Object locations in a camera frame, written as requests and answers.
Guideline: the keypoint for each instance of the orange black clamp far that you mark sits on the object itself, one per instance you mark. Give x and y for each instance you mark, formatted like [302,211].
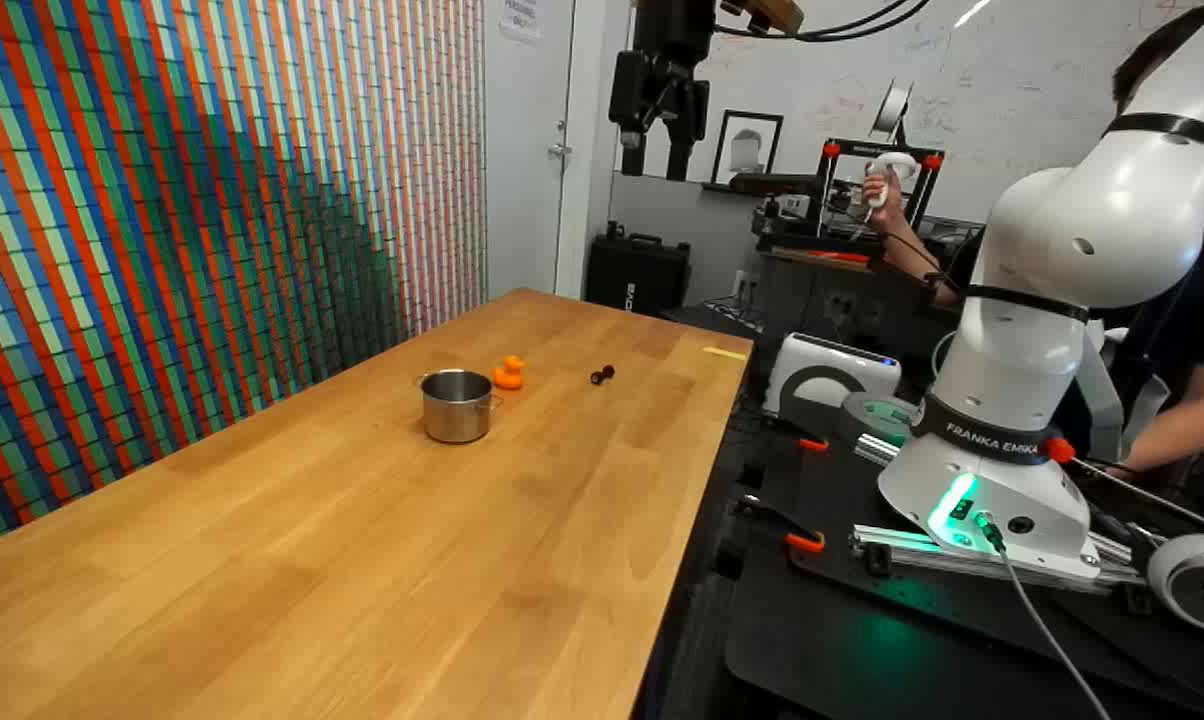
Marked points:
[801,438]

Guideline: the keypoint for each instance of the orange toy object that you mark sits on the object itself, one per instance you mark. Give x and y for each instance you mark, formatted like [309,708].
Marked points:
[510,372]

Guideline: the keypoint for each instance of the orange black clamp near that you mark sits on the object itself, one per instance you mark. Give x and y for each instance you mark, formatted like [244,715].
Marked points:
[795,535]

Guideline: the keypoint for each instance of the person's raised hand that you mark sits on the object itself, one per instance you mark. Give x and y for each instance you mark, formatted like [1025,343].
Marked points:
[886,202]

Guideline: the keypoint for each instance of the framed portrait picture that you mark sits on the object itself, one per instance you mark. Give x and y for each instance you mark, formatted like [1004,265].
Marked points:
[745,147]

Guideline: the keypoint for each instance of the black orange 3D printer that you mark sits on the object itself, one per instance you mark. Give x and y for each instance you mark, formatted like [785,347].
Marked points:
[859,178]

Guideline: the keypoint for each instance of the silver metal pot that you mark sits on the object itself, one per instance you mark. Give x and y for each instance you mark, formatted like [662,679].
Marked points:
[459,407]

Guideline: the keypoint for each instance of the small black dumbbell object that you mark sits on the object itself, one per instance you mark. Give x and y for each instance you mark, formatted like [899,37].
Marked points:
[600,372]

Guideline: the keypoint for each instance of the black case on floor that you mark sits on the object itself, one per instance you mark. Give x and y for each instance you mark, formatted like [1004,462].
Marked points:
[639,271]

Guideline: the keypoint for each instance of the person's forearm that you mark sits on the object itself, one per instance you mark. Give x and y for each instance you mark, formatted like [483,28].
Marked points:
[911,258]

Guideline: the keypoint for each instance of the white grey device box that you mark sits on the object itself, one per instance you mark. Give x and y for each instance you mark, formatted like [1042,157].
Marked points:
[826,372]

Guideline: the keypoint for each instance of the orange black clamp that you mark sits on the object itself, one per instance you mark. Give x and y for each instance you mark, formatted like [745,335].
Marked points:
[795,535]
[801,438]

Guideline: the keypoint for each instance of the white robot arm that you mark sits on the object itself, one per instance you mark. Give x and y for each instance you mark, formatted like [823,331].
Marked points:
[1067,241]

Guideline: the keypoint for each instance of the black camera on stand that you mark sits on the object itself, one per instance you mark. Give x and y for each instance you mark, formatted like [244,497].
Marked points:
[656,83]

